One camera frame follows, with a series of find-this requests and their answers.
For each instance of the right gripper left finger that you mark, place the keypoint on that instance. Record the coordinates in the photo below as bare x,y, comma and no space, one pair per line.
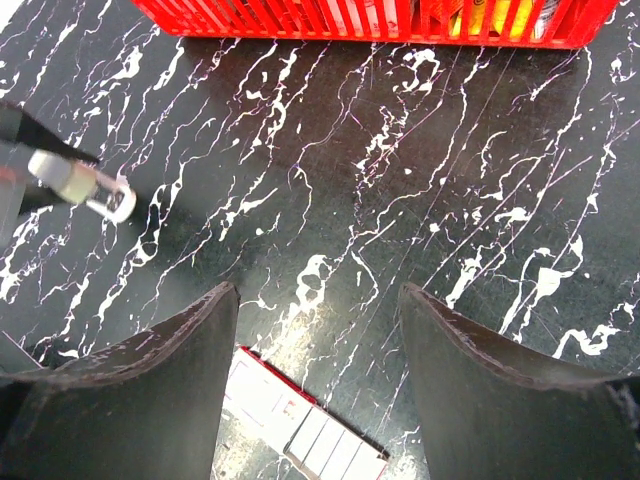
147,407

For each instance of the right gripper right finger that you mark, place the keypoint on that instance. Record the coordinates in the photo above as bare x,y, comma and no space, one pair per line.
491,408

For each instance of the red plastic shopping basket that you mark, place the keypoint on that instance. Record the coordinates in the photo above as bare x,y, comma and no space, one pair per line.
564,24

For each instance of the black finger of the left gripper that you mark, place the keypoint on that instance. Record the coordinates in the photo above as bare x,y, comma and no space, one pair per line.
24,193

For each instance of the beige and white stapler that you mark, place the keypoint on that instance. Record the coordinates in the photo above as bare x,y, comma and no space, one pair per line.
77,183

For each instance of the red white staple box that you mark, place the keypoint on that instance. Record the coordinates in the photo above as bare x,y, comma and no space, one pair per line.
292,423

